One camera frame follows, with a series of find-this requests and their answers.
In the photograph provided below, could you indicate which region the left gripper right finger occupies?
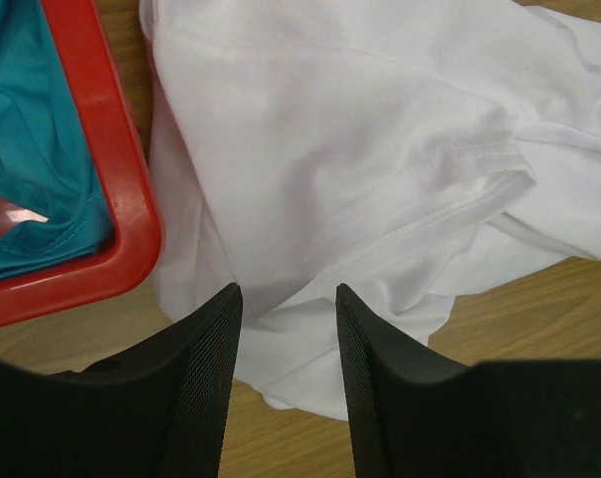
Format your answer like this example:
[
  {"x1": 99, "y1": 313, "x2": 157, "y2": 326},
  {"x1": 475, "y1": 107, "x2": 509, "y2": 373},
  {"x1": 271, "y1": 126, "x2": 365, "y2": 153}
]
[{"x1": 335, "y1": 285, "x2": 601, "y2": 477}]

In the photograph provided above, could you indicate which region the red plastic bin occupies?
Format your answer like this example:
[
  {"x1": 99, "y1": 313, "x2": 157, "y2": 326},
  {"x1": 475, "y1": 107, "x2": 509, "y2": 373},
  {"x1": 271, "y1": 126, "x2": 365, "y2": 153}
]
[{"x1": 0, "y1": 1, "x2": 163, "y2": 327}]

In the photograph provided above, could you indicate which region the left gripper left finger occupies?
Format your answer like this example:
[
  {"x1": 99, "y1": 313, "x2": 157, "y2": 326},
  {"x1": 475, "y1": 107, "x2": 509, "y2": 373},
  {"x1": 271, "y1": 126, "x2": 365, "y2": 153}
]
[{"x1": 0, "y1": 284, "x2": 242, "y2": 477}]

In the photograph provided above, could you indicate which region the white t shirt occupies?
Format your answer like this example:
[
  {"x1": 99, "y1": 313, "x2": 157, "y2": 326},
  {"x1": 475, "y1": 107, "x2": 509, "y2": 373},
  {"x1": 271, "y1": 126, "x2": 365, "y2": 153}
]
[{"x1": 139, "y1": 1, "x2": 601, "y2": 420}]

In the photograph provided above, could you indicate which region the teal t shirt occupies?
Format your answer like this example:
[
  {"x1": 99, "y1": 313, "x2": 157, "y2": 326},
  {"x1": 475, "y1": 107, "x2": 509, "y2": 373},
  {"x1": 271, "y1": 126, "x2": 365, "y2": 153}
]
[{"x1": 0, "y1": 1, "x2": 112, "y2": 280}]

